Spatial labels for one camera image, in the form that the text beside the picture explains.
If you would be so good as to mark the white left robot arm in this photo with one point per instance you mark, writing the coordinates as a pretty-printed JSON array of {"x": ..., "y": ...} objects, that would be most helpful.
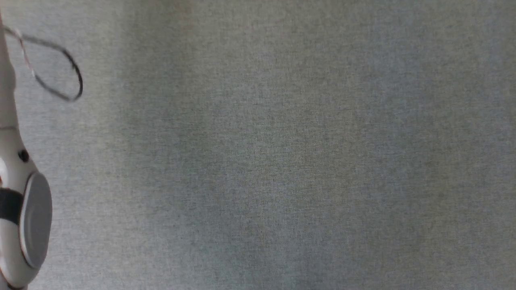
[{"x": 24, "y": 209}]

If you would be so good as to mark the grey fabric sofa surface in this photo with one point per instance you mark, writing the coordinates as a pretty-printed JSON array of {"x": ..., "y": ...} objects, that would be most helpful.
[{"x": 282, "y": 161}]

